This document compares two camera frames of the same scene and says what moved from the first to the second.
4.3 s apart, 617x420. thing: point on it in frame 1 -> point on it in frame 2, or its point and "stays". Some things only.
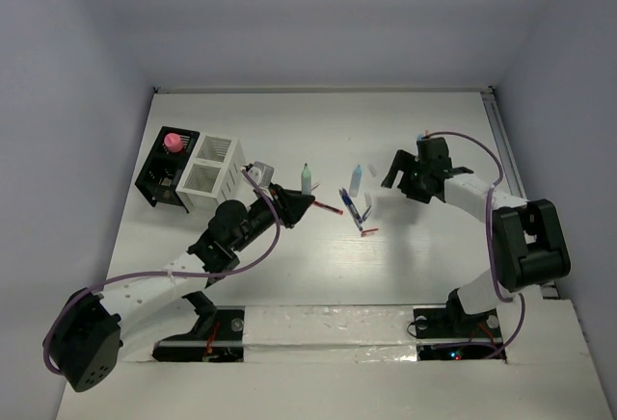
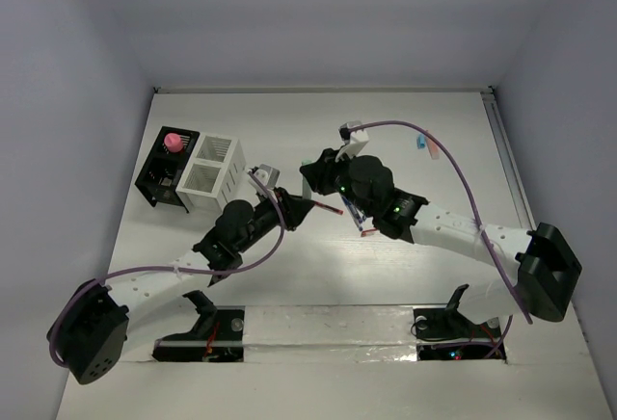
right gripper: [402, 161] -> [320, 172]
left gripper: [290, 204] stays
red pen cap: [363, 232] stays
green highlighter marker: [306, 180] stays
